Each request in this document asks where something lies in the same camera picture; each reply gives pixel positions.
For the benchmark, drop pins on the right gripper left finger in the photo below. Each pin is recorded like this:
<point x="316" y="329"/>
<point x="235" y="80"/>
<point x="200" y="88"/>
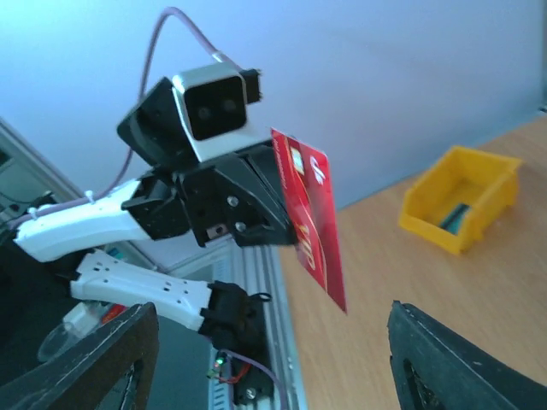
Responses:
<point x="81" y="377"/>

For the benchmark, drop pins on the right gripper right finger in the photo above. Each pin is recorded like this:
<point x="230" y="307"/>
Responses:
<point x="435" y="368"/>

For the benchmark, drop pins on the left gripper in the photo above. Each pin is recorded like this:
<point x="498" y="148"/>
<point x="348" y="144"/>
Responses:
<point x="237" y="194"/>

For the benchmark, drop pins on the red credit card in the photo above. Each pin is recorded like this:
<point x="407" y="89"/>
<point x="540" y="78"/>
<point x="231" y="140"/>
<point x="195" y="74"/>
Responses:
<point x="306" y="184"/>

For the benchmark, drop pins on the teal credit card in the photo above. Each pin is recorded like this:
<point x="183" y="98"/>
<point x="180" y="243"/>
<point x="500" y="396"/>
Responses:
<point x="452" y="222"/>

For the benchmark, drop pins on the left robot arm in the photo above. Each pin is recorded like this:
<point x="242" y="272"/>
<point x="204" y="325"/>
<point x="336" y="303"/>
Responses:
<point x="93" y="245"/>

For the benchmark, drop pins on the single yellow bin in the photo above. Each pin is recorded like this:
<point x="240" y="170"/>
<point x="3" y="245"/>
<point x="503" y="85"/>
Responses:
<point x="487" y="182"/>

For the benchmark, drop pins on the aluminium rail frame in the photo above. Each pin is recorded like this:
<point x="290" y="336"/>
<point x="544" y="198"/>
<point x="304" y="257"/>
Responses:
<point x="259" y="269"/>

